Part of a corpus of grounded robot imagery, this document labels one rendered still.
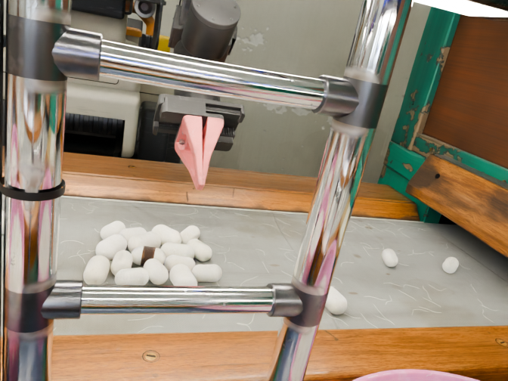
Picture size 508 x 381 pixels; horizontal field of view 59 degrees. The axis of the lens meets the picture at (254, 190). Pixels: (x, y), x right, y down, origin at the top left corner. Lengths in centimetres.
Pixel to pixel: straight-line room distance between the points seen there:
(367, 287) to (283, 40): 219
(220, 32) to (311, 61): 218
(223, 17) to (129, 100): 55
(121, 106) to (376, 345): 80
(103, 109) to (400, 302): 76
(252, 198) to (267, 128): 202
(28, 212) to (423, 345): 33
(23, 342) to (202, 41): 39
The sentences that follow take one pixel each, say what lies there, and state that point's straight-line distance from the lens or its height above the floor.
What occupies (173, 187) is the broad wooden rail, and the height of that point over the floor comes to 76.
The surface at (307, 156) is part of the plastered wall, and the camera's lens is 282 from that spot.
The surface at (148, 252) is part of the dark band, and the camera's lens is 46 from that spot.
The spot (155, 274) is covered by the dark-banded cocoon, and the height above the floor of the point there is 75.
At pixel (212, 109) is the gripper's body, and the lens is 53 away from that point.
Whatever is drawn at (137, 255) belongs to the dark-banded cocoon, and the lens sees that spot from 47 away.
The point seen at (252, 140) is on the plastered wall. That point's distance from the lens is 267.
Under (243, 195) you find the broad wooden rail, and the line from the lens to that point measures 66.
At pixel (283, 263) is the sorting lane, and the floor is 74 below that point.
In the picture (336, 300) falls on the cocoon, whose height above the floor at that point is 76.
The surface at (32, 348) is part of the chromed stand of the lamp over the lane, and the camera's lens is 25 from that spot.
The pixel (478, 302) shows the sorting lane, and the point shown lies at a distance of 60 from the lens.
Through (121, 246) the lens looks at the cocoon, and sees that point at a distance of 48.
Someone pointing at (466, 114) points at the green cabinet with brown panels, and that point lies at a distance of 79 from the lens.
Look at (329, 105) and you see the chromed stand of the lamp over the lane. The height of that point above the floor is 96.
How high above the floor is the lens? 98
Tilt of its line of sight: 19 degrees down
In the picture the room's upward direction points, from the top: 12 degrees clockwise
